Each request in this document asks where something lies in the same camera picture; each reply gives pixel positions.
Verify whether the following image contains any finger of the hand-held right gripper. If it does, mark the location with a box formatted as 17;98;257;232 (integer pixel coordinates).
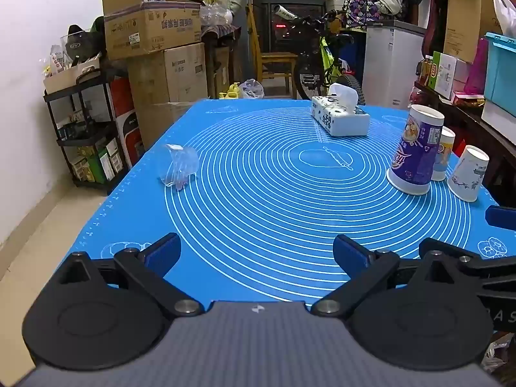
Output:
485;205;516;231
419;238;516;292

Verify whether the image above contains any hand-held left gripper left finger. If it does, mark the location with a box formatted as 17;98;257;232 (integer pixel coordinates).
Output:
60;233;203;317

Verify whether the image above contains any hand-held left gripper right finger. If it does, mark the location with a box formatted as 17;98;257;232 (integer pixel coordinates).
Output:
310;234;461;317

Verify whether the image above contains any clear plastic cup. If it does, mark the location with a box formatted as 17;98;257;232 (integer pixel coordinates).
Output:
158;144;199;189

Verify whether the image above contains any white printed paper cup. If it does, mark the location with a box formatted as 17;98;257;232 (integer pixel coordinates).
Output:
447;145;490;203

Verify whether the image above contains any small yellow blue paper cup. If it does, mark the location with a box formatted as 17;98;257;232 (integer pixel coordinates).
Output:
431;126;456;181

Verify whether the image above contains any large purple paper cup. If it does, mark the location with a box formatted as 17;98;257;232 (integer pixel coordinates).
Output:
386;104;445;196

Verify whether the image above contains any crumpled plastic bag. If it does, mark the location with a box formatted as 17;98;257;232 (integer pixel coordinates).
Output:
481;332;516;373

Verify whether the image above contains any dark wooden side table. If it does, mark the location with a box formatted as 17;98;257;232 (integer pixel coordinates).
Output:
414;81;516;206

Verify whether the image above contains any blue silicone baking mat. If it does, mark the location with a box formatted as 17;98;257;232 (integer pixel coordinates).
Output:
78;97;516;305

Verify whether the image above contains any white printed tissue box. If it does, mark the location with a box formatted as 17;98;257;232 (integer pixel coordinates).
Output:
311;83;371;137

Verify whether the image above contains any large brown cardboard box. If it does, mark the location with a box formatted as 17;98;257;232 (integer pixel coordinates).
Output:
137;101;195;150

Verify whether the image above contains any black metal shelf rack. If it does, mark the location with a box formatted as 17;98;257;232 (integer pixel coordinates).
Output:
44;66;130;196

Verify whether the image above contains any red and white appliance box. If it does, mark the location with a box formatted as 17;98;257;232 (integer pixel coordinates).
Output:
109;76;146;168

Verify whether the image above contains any turquoise plastic storage bin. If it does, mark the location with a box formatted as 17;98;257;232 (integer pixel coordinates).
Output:
483;32;516;106

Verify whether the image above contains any pink translucent bag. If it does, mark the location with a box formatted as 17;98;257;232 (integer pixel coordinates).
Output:
463;37;489;95

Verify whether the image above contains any white and green carton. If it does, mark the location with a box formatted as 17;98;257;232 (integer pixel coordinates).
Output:
428;52;458;99

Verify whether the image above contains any drink bottle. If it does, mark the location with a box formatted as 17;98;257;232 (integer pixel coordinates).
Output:
419;54;434;85

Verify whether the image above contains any plain brown cardboard box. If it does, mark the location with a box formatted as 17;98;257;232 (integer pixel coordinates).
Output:
128;42;208;105

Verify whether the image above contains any clear plastic bag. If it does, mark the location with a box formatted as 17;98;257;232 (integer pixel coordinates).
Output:
240;78;264;99

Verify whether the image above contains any white chest freezer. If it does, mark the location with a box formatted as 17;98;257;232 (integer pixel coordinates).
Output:
362;20;427;109

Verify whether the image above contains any tall flat cardboard box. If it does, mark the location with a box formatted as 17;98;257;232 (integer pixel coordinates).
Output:
443;0;504;63

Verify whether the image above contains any green and black bicycle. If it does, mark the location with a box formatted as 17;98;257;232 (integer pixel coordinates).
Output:
274;4;365;105

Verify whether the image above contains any shallow cardboard tray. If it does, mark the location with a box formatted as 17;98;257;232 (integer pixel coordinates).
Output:
44;58;101;94

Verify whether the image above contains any white plastic bag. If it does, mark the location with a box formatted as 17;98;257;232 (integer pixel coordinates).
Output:
492;0;516;39

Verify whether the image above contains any wooden chair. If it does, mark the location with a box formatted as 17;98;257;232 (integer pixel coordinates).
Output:
248;6;298;99

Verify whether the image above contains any open printed cardboard box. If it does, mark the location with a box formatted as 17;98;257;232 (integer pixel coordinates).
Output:
102;0;202;61

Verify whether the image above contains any black helmet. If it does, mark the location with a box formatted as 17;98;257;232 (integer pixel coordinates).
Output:
66;24;105;63

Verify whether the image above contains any purple floral bag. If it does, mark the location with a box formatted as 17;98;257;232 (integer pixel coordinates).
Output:
342;0;388;30

